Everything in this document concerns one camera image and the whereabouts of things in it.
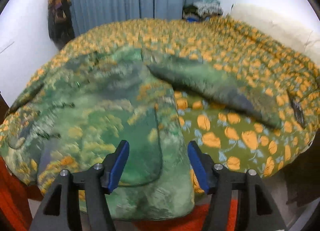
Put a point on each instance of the pile of clothes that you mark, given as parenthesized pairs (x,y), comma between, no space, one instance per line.
(203,8)

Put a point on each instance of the white pillow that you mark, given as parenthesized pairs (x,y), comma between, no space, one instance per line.
(270,23)

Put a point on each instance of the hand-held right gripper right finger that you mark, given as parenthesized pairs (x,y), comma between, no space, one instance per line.
(198,167)

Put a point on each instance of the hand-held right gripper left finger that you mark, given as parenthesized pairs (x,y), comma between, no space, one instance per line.
(119,164)

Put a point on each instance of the green blue printed blanket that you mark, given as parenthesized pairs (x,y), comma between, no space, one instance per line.
(100,111)

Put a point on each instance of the green blanket with orange flowers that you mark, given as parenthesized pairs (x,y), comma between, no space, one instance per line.
(225,46)

